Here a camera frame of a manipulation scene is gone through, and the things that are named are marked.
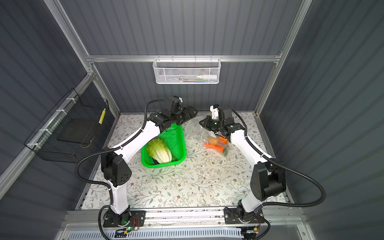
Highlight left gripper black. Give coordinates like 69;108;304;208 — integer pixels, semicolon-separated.
170;104;197;126

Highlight clear zip top bag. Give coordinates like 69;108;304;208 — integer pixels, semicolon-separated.
185;117;229;157

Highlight red tomato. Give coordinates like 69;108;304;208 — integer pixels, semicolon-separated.
217;136;229;146

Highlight orange carrot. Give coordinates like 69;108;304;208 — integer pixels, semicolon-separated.
204;143;225;153

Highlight green plastic basket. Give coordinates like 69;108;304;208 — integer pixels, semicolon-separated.
141;124;187;169

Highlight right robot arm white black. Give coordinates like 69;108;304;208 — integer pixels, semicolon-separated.
199;104;286;223

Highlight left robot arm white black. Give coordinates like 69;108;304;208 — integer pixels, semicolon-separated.
101;96;198;216

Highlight white marker in basket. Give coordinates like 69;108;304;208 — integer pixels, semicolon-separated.
196;75;218;81

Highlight napa cabbage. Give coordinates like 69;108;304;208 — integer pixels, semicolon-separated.
146;138;172;161

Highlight black pad in basket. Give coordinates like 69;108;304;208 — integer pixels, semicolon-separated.
57;119;100;145

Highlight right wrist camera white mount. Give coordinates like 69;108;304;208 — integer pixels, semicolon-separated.
210;104;220;120

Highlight white wire wall basket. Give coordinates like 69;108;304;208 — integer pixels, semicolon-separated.
153;57;222;85

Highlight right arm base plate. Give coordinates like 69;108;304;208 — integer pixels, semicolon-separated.
224;206;265;225

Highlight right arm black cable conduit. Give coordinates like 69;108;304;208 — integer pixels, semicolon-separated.
230;108;327;208

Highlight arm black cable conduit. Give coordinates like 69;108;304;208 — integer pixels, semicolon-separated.
74;98;166;240
230;108;327;208

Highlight white vented cable duct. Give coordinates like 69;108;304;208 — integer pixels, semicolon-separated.
64;227;244;240

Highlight black wire wall basket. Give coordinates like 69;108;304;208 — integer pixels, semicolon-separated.
24;92;115;163

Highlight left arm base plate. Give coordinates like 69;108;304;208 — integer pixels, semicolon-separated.
103;210;147;229

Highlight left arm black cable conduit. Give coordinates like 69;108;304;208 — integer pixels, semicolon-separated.
74;98;166;240

